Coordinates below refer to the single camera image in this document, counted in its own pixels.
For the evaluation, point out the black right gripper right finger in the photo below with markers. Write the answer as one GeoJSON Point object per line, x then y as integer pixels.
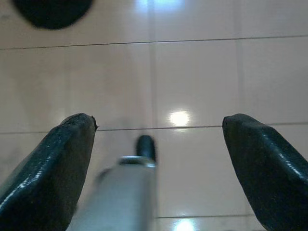
{"type": "Point", "coordinates": [269, 173]}

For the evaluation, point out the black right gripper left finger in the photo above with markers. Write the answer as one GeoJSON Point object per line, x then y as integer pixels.
{"type": "Point", "coordinates": [45, 180]}

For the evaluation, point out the grey table leg black foot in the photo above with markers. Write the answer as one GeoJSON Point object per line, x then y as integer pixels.
{"type": "Point", "coordinates": [122, 192]}

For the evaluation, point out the dark round object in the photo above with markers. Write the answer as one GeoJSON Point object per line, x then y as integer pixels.
{"type": "Point", "coordinates": [51, 12]}

